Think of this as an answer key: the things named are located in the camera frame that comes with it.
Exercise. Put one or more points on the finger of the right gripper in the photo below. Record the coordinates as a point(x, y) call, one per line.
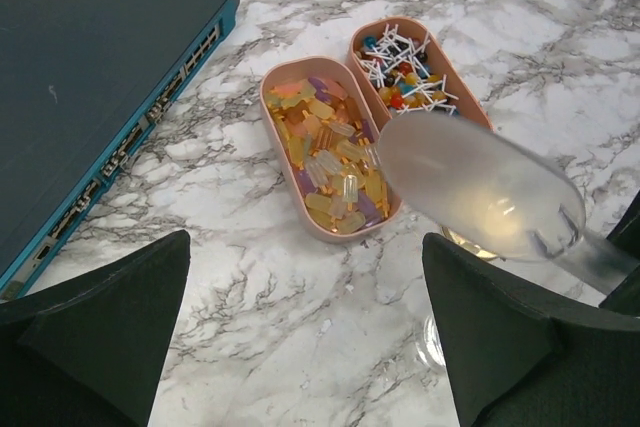
point(626, 234)
point(625, 299)

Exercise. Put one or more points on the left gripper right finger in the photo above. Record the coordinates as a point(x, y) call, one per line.
point(518, 354)

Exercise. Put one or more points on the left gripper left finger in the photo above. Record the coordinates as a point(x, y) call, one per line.
point(90, 351)

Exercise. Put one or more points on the clear plastic jar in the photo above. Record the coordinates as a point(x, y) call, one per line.
point(428, 344)

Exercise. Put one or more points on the clear plastic scoop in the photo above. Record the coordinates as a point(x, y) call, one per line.
point(498, 195)

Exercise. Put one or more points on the pink tray of lollipops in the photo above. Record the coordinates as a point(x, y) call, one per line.
point(401, 68)

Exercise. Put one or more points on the pink tray of popsicle candies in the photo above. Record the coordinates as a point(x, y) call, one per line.
point(324, 135)

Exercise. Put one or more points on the gold jar lid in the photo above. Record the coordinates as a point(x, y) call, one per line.
point(467, 245)

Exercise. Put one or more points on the dark blue network switch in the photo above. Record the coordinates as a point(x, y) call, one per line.
point(83, 83)

